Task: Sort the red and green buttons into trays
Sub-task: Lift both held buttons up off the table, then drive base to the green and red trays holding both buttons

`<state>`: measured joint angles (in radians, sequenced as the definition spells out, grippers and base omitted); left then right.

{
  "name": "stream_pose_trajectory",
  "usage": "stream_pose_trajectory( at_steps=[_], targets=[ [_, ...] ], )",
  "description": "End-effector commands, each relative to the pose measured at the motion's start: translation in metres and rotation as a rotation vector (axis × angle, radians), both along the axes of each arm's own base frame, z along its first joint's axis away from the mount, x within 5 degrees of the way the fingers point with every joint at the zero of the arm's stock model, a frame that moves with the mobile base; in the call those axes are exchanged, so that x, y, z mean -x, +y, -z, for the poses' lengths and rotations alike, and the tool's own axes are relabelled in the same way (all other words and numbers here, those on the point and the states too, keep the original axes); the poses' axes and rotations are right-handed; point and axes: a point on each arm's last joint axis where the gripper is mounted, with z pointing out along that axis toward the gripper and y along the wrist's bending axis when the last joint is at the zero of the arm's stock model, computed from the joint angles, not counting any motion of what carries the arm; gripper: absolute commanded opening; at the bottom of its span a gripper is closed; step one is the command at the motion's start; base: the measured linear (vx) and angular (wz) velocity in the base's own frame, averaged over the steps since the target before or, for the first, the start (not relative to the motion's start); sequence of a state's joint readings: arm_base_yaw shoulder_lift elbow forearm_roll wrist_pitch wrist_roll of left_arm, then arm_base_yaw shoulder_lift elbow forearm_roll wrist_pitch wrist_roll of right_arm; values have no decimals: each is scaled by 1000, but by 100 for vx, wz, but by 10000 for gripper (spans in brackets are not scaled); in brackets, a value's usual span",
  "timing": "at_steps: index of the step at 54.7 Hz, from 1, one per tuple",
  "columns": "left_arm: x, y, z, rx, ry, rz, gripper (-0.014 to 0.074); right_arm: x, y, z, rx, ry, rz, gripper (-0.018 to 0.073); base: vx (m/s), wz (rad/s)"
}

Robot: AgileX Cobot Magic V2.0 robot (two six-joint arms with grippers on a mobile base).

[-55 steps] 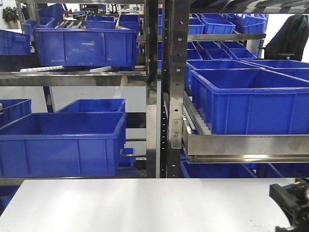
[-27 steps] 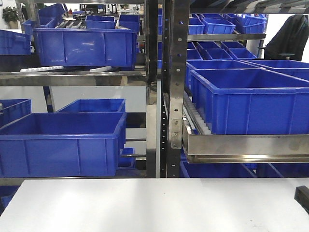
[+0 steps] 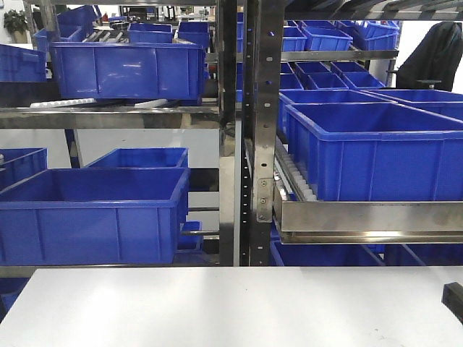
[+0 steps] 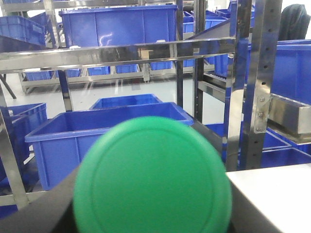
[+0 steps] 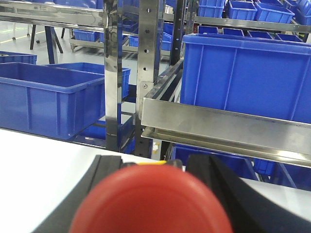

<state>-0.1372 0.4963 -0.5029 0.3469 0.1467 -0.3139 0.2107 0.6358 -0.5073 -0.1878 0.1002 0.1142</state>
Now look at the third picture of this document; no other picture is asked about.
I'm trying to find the blue bin behind right bin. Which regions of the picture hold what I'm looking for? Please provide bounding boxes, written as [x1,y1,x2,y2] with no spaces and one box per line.
[278,89,394,135]

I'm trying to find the steel shelf rail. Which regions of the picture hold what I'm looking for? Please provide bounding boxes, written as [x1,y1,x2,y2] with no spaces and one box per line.
[1,106,221,129]
[273,189,462,244]

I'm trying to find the blue bin behind lower left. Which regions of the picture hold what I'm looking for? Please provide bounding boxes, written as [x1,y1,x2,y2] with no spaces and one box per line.
[86,147,188,168]

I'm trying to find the steel shelving upright posts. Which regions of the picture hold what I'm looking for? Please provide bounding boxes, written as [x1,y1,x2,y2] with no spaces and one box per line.
[216,1,285,266]

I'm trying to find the steel left shelf rail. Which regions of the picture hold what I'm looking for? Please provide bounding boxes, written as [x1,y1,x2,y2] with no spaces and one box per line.
[1,106,221,129]

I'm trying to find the large blue bin lower left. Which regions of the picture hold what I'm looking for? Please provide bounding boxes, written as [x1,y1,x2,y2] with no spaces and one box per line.
[1,168,190,266]

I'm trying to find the blue bin far left edge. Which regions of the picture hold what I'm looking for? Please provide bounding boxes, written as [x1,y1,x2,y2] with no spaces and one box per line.
[1,147,48,189]

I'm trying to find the steel right shelf rail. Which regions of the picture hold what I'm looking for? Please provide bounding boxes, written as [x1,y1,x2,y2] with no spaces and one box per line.
[273,189,462,244]

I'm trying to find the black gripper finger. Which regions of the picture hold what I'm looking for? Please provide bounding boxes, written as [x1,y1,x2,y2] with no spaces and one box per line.
[441,282,463,323]

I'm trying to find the blue bin far right shelf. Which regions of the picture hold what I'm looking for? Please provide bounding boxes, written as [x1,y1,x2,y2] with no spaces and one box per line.
[363,89,463,120]

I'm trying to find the blue bin upper left shelf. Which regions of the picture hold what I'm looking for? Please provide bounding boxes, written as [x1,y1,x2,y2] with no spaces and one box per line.
[49,42,205,100]

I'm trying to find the blue crate upper far left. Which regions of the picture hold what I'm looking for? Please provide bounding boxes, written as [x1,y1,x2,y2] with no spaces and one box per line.
[1,44,46,82]

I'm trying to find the black jacket on chair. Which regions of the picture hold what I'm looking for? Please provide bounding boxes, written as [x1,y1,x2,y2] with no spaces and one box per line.
[396,21,462,92]

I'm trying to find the potted plant top left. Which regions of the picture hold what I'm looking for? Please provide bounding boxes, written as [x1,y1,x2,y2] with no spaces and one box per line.
[4,9,28,43]

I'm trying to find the blue bin below right shelf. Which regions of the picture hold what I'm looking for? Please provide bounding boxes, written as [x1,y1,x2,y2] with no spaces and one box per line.
[270,240,385,267]

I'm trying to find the large blue bin right shelf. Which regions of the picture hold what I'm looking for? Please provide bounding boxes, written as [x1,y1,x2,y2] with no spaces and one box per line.
[285,102,462,202]

